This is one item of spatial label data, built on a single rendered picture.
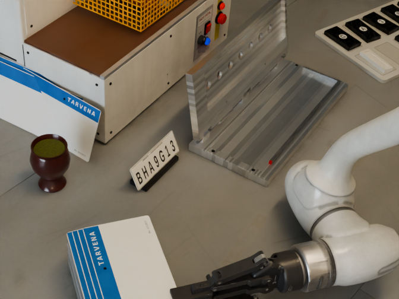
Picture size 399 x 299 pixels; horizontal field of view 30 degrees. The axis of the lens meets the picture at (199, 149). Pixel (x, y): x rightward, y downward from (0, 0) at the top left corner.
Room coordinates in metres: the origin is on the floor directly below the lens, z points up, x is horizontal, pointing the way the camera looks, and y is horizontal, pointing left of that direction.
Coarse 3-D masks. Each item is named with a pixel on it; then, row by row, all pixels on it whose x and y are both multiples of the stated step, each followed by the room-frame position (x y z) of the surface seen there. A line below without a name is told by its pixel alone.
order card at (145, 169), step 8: (168, 136) 1.26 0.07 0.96; (160, 144) 1.23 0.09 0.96; (168, 144) 1.24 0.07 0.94; (176, 144) 1.26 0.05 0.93; (152, 152) 1.20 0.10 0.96; (160, 152) 1.22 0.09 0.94; (168, 152) 1.23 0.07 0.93; (176, 152) 1.25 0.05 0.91; (144, 160) 1.17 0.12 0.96; (152, 160) 1.19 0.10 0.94; (160, 160) 1.21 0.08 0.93; (168, 160) 1.22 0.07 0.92; (136, 168) 1.15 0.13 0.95; (144, 168) 1.16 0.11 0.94; (152, 168) 1.18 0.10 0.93; (160, 168) 1.19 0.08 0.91; (136, 176) 1.14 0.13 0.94; (144, 176) 1.15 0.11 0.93; (152, 176) 1.17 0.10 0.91; (136, 184) 1.13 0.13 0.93; (144, 184) 1.14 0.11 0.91
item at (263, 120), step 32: (288, 64) 1.63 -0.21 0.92; (256, 96) 1.48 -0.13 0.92; (288, 96) 1.49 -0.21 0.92; (320, 96) 1.51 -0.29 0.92; (224, 128) 1.34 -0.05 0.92; (256, 128) 1.36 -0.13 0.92; (288, 128) 1.37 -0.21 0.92; (224, 160) 1.23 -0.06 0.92; (256, 160) 1.25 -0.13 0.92; (288, 160) 1.27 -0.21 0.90
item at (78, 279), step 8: (72, 240) 0.90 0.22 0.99; (72, 248) 0.88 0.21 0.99; (72, 256) 0.86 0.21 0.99; (72, 264) 0.87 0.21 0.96; (80, 264) 0.85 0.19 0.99; (72, 272) 0.87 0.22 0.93; (80, 272) 0.83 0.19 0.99; (80, 280) 0.81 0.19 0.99; (80, 288) 0.81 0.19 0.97; (80, 296) 0.81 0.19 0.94; (88, 296) 0.78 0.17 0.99
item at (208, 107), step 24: (264, 24) 1.58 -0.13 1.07; (216, 48) 1.40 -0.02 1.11; (240, 48) 1.48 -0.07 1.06; (264, 48) 1.57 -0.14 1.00; (192, 72) 1.29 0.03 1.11; (216, 72) 1.38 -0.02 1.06; (240, 72) 1.47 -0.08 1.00; (264, 72) 1.54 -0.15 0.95; (192, 96) 1.28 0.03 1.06; (216, 96) 1.37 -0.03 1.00; (240, 96) 1.43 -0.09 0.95; (192, 120) 1.28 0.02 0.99; (216, 120) 1.33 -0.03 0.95
